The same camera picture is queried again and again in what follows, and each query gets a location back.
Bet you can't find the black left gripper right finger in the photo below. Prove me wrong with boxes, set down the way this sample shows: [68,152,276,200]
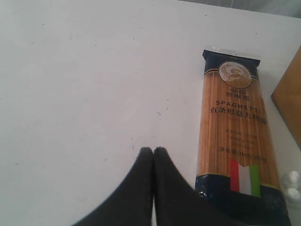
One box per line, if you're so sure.
[154,147,291,226]

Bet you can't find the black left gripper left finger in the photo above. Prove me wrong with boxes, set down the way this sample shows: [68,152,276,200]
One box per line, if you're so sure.
[75,147,153,226]

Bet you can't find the brown paper bag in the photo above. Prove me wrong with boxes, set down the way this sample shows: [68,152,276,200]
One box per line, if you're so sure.
[271,49,301,147]

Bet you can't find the spaghetti packet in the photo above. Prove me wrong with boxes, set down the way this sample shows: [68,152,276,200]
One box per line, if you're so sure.
[194,46,286,208]

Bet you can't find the white candy piece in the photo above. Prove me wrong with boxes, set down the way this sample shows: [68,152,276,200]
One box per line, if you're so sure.
[285,188,301,209]
[283,170,301,189]

